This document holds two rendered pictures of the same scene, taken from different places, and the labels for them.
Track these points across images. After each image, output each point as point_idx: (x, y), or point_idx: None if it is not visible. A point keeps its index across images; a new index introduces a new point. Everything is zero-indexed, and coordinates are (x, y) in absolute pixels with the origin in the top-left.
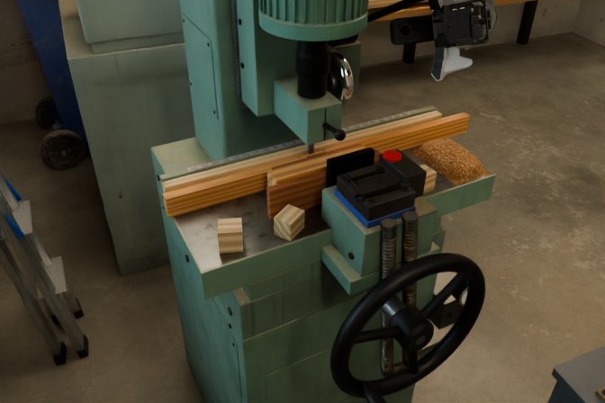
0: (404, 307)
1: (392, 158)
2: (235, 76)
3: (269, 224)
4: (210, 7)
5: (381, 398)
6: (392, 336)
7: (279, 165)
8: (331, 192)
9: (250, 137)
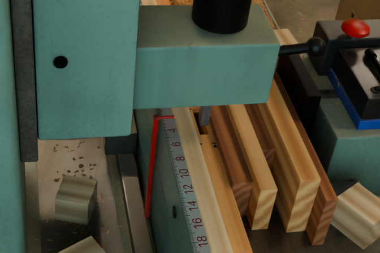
0: None
1: (368, 29)
2: (20, 100)
3: (335, 248)
4: None
5: None
6: None
7: (232, 173)
8: (349, 130)
9: (24, 203)
